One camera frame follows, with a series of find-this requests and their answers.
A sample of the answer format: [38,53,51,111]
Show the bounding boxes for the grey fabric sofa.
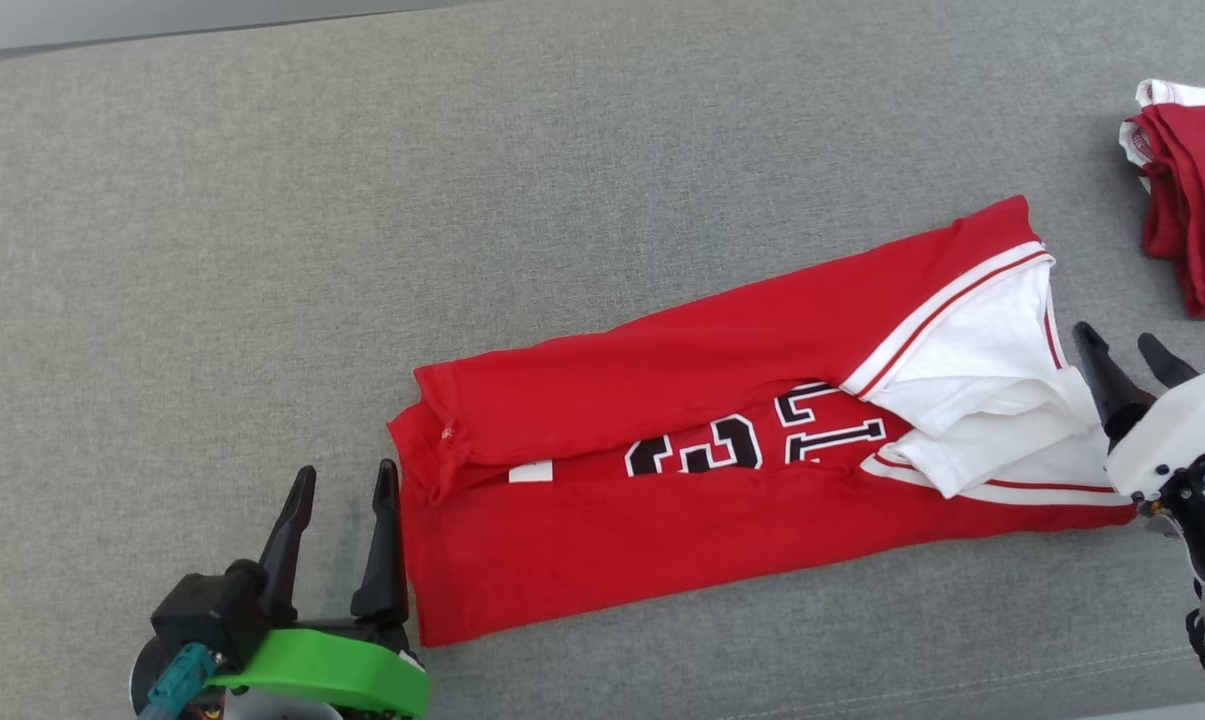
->
[0,0,1205,720]

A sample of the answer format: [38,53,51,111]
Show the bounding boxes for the red shorts white waistband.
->
[1119,78,1205,320]

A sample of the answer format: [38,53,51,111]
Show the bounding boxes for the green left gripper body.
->
[207,612,432,719]

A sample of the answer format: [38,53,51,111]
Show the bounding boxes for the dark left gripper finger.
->
[258,465,319,627]
[350,458,411,627]

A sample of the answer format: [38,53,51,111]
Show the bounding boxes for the red jersey shirt white sleeves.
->
[387,195,1139,648]

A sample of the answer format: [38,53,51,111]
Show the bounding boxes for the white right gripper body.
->
[1105,362,1205,502]

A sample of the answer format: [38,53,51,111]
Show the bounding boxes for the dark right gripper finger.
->
[1137,332,1201,392]
[1072,321,1156,448]

